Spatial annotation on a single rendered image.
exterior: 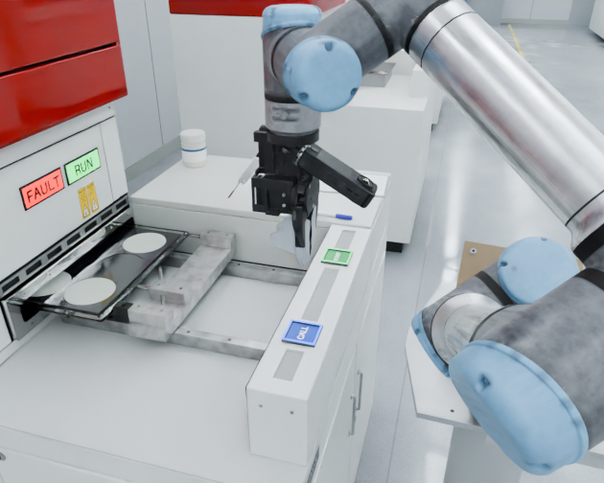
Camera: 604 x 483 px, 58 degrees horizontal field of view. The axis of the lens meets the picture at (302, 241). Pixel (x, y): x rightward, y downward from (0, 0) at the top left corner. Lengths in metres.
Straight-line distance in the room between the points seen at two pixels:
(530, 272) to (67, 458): 0.80
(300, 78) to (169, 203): 0.88
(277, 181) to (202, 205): 0.63
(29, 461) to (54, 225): 0.46
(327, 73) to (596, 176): 0.27
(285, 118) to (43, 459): 0.71
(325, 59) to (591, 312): 0.33
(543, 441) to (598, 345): 0.08
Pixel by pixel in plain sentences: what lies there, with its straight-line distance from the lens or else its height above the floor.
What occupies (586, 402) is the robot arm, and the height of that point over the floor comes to 1.23.
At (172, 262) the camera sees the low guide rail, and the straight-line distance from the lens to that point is 1.39.
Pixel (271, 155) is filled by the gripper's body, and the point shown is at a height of 1.27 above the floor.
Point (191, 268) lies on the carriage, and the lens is 1.26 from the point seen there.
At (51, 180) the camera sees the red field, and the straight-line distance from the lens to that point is 1.22.
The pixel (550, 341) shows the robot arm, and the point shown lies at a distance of 0.46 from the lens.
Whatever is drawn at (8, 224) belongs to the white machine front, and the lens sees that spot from 1.15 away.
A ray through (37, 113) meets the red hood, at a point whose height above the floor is 1.26.
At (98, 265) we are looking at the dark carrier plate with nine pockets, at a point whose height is 0.90.
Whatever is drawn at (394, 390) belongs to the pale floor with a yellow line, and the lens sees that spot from 2.22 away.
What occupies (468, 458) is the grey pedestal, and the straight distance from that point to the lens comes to 1.29.
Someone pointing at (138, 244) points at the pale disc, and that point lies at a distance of 1.35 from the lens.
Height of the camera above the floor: 1.52
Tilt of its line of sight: 29 degrees down
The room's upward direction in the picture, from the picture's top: straight up
